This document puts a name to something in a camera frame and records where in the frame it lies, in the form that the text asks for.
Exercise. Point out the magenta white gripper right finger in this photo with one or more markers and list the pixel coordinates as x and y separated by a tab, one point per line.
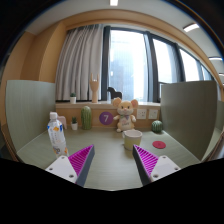
152	167

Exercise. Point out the green desk partition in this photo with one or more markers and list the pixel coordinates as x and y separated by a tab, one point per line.
28	104
188	112

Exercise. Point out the right green desk partition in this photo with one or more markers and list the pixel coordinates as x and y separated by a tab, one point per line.
188	112

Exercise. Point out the wooden back ledge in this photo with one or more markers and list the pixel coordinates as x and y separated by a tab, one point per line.
69	110

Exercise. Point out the clear plastic water bottle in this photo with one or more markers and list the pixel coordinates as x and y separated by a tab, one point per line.
56	135

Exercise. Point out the left white wall socket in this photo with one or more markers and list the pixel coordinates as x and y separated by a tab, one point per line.
141	113

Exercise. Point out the small potted plant on ledge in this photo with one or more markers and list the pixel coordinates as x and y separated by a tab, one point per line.
73	98

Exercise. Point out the purple number seven sign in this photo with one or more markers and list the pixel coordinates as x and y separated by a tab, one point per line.
106	118

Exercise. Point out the white wall socket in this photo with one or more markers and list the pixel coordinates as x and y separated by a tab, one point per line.
141	113
153	114

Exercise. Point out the cream paper cup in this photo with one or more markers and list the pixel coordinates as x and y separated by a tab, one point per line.
131	138

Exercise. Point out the grey curtain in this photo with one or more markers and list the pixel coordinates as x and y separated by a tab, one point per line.
80	57

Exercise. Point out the plush mouse toy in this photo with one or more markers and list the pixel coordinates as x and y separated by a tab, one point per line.
125	116

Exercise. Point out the wooden hand model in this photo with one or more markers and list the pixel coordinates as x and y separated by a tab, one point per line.
94	85

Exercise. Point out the red round coaster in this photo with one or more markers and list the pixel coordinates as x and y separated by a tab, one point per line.
159	144

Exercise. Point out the black animal figurine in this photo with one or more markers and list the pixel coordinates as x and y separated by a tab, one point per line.
114	94

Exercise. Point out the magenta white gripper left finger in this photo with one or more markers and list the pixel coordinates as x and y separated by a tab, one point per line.
74	168

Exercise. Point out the small potted plant on desk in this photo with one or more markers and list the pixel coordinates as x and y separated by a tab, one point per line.
74	123

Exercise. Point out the round green cactus ornament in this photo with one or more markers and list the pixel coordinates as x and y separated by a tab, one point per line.
157	126

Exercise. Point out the left green desk partition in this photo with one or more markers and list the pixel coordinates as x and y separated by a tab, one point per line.
28	104

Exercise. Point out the pink toy horse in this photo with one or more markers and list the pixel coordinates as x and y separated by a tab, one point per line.
62	119

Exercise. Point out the right white wall socket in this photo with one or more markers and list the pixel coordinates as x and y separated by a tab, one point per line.
153	114

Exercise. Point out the tall green cactus ornament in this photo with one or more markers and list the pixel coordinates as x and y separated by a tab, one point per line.
86	117

